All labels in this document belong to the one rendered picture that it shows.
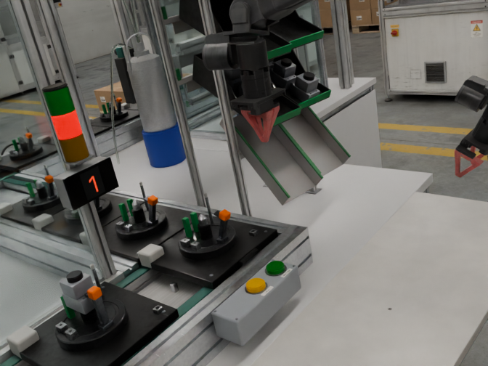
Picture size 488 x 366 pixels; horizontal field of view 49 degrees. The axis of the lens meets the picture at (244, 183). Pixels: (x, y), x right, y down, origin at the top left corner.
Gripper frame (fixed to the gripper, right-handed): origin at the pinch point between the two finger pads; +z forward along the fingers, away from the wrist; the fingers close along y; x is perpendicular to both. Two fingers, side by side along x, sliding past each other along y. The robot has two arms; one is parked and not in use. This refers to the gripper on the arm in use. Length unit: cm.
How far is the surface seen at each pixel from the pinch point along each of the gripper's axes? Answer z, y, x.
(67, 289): 17.3, 40.9, -18.6
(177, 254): 27.5, 11.2, -22.2
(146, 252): 25.7, 15.8, -27.6
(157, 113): 17, -50, -94
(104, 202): 27, 0, -65
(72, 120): -9.7, 24.1, -28.9
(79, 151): -3.1, 24.6, -28.8
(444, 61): 82, -403, -112
